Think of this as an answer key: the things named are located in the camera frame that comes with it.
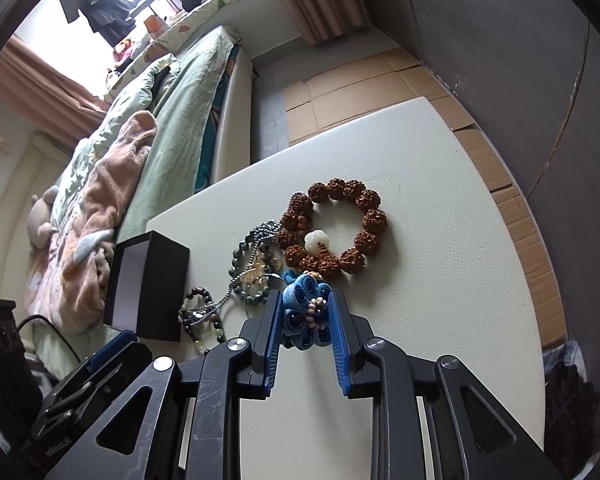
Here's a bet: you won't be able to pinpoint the cardboard floor sheets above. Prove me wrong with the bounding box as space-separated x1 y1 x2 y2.
282 47 571 351

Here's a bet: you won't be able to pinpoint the pink curtain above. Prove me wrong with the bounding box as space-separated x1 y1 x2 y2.
262 0 373 46
0 35 111 146

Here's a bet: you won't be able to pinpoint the black jewelry box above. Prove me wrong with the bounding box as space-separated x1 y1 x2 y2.
102 230 191 343

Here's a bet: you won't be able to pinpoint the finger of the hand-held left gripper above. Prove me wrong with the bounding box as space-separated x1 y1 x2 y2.
45 330 150 417

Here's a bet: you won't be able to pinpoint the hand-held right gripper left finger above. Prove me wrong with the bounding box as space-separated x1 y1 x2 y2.
45 287 286 480

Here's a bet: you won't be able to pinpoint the beige plush toy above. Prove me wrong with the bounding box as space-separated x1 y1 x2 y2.
27 185 61 248

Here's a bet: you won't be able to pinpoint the light green floral quilt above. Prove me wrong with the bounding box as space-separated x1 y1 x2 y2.
50 55 181 226

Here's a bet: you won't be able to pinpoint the brown seed bead bracelet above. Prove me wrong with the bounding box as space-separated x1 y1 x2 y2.
276 177 388 282

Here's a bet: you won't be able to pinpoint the printed window seat cushion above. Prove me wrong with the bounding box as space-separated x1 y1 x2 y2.
105 0 271 96

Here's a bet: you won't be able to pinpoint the pink fleece blanket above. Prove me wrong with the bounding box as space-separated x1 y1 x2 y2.
25 110 158 333

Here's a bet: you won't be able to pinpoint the hanging dark clothes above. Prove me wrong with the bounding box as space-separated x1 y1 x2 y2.
55 0 133 46

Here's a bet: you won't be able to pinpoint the white bed frame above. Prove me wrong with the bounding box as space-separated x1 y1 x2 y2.
212 45 256 186

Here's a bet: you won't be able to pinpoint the black trash bag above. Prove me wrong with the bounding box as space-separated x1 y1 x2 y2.
542 342 600 471

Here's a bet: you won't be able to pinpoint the green bed sheet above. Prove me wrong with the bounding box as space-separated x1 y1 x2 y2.
115 27 241 246

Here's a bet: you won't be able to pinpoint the dark mixed bead bracelet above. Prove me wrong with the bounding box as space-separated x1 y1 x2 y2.
178 286 227 356

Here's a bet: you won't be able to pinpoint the black cable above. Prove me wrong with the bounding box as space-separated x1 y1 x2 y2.
17 314 83 366

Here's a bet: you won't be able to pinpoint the black device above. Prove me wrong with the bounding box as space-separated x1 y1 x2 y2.
0 297 43 441

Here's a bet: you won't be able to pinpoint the grey floor mat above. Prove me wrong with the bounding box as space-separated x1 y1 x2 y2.
250 65 291 161

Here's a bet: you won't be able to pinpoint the dark green bead bracelet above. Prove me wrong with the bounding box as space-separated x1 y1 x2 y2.
230 227 286 306

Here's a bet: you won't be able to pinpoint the amber crystal bead bracelet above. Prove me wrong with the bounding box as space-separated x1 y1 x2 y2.
232 255 283 293

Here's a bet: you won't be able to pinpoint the teal patterned mattress cover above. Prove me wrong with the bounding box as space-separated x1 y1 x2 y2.
195 45 243 196

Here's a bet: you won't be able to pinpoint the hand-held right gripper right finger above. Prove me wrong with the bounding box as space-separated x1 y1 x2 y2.
329 289 566 480

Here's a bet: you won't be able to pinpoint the silver ball chain necklace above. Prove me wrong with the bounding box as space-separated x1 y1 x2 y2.
212 219 283 318

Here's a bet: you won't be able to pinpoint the pink toy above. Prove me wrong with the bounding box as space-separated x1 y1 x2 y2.
112 37 136 61

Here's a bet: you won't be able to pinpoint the blue fabric flower hair clip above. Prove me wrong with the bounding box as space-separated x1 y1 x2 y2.
279 270 333 350

